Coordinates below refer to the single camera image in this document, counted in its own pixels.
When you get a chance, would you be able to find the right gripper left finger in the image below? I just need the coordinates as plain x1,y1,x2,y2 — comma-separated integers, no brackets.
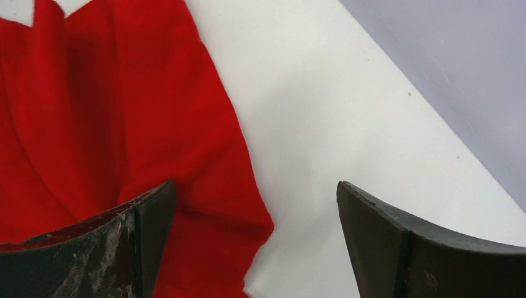
1,180,177,298

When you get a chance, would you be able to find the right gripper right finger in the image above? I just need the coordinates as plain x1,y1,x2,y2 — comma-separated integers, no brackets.
337,181,525,297

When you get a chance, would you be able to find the red t shirt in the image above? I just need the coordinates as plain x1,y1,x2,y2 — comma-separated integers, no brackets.
1,1,274,297

